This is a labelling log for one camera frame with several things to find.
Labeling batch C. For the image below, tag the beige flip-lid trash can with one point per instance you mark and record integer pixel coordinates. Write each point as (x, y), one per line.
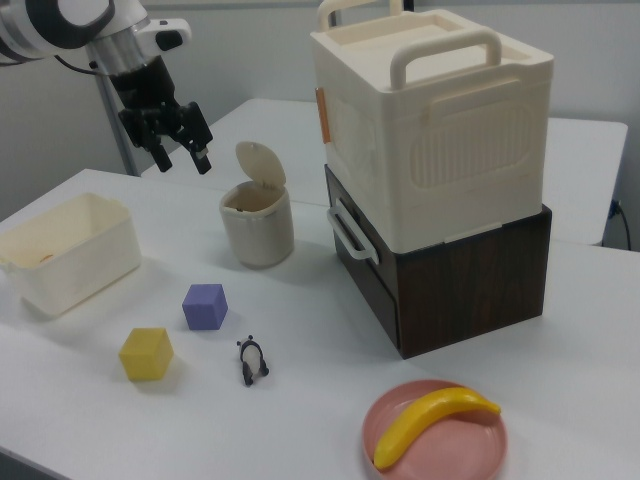
(260, 235)

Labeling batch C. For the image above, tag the pink plate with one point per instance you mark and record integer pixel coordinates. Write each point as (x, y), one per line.
(450, 450)

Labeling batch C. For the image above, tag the dark brown wooden drawer cabinet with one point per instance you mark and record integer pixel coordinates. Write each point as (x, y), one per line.
(465, 290)

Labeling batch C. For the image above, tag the yellow cube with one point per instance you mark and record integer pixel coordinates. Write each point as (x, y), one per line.
(145, 357)

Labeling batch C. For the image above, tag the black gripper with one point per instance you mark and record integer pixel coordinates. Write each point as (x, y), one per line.
(145, 85)

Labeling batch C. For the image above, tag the purple cube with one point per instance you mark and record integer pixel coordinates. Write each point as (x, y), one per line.
(202, 310)

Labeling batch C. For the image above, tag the cream open plastic bin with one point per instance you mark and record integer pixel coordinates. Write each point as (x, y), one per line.
(75, 280)

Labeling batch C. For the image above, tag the yellow toy banana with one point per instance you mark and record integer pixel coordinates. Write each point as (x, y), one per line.
(425, 415)

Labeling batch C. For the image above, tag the panda toy figure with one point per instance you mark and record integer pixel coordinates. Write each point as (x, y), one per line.
(251, 360)

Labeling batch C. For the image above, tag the grey metal post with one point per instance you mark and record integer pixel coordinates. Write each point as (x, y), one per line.
(127, 160)

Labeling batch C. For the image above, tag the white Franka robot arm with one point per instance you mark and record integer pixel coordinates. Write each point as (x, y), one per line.
(30, 30)

